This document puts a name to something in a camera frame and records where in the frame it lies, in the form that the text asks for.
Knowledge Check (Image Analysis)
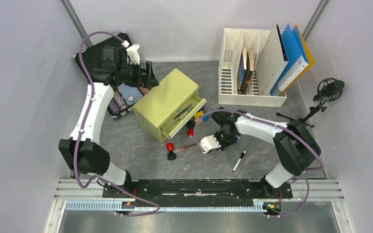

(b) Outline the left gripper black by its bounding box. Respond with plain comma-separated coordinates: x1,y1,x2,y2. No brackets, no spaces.
117,61,159,89

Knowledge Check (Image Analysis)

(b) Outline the black capped white marker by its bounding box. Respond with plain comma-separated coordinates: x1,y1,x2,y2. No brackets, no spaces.
232,151,246,172

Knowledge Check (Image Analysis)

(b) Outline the green drawer cabinet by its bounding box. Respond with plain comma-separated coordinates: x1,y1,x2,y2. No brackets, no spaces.
133,68,207,142

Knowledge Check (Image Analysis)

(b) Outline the Animal Farm book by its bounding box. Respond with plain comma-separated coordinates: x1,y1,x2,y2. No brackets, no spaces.
237,47,247,90

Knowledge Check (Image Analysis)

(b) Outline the brown small book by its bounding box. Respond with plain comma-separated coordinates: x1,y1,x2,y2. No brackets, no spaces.
241,50,257,95

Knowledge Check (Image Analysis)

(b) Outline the white paper box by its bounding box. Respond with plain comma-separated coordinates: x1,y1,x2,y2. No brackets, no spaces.
255,24,288,96

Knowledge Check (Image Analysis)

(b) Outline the blue plastic folder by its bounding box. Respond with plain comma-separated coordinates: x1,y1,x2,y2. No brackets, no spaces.
270,24,310,96

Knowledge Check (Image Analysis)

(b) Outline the orange plastic folder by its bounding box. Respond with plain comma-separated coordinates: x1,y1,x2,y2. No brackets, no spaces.
284,24,316,91

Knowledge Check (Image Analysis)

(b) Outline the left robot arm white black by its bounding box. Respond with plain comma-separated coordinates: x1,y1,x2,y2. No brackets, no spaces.
58,44,159,198

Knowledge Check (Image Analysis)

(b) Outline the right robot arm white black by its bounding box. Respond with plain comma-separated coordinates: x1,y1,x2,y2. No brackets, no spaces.
200,108,323,198

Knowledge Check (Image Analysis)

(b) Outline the red pen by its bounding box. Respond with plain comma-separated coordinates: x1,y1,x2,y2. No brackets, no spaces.
173,143,197,153

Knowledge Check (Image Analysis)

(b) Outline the yellow eraser block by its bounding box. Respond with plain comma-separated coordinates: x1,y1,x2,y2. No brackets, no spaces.
194,111,204,118

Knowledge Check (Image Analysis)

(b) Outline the red black stamp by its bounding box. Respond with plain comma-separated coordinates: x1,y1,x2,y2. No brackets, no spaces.
166,142,177,161
186,120,195,138

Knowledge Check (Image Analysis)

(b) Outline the black poker chip case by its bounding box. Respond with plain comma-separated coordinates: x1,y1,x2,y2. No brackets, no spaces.
73,32,150,119

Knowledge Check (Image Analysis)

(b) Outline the white file organizer rack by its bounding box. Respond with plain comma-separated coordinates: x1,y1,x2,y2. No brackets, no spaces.
218,28,287,107

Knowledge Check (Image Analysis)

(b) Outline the black microphone on tripod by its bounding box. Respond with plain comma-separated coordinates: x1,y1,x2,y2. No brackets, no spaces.
276,78,346,129

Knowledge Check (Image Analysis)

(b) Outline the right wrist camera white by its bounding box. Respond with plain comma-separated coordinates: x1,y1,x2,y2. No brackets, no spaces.
200,135,221,154

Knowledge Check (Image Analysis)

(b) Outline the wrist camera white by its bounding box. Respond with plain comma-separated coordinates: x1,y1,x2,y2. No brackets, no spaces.
121,40,141,65
200,135,221,154

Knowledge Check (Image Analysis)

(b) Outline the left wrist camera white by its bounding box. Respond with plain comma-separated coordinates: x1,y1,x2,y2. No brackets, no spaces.
121,40,141,65

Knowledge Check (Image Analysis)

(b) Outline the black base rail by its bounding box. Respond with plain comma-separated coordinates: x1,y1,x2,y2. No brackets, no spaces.
102,178,293,208

